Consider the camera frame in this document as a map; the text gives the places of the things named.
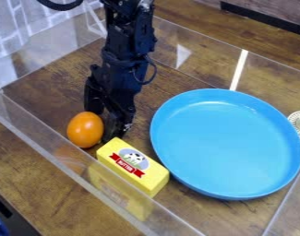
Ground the yellow toy butter block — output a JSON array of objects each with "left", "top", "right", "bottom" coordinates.
[{"left": 96, "top": 137, "right": 168, "bottom": 197}]

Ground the clear acrylic enclosure wall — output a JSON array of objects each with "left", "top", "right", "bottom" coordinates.
[{"left": 0, "top": 0, "right": 300, "bottom": 236}]

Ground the orange ball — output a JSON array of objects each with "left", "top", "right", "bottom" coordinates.
[{"left": 67, "top": 112, "right": 103, "bottom": 148}]

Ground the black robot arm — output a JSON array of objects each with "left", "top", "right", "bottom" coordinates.
[{"left": 84, "top": 0, "right": 156, "bottom": 141}]

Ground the blue round tray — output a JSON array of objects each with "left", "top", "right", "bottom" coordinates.
[{"left": 150, "top": 88, "right": 300, "bottom": 200}]

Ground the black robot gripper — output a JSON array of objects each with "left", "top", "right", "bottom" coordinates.
[{"left": 84, "top": 48, "right": 150, "bottom": 143}]

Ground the clear acrylic triangular bracket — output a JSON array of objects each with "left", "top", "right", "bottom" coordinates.
[{"left": 84, "top": 3, "right": 107, "bottom": 38}]

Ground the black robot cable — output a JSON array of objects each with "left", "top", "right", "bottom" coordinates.
[{"left": 35, "top": 0, "right": 85, "bottom": 12}]

